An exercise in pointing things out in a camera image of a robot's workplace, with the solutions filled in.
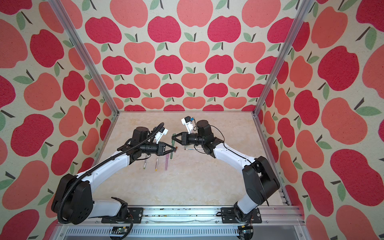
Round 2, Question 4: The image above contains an aluminium corner post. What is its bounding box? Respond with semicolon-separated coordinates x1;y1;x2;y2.
47;0;120;116
252;0;315;119

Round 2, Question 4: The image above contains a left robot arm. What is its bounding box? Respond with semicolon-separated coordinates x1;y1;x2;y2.
51;123;176;225

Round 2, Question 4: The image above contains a right aluminium corner post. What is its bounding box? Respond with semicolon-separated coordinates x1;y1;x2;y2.
252;0;315;119

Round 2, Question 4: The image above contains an aluminium front rail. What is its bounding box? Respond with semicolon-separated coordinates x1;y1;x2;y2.
48;206;311;240

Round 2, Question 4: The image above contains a dark green pen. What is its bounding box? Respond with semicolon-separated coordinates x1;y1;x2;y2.
170;134;176;160

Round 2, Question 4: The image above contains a yellow-tipped white pen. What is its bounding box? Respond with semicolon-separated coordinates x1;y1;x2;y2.
155;156;160;172

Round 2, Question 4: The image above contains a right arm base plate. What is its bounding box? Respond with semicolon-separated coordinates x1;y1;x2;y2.
216;207;263;224

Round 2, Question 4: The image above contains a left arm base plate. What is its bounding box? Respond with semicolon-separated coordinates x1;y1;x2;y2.
102;207;144;224

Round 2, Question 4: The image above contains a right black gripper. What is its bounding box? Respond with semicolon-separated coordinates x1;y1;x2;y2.
170;132;204;148

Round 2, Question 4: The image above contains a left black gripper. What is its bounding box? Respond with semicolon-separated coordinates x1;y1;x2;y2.
139;140;176;156

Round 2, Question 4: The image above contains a left aluminium corner post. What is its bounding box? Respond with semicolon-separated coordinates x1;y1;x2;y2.
47;0;120;116

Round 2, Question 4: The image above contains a pink pen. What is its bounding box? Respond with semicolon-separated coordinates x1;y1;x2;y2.
165;154;170;171

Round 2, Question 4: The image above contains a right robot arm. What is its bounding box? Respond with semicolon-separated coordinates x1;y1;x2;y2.
172;116;281;219

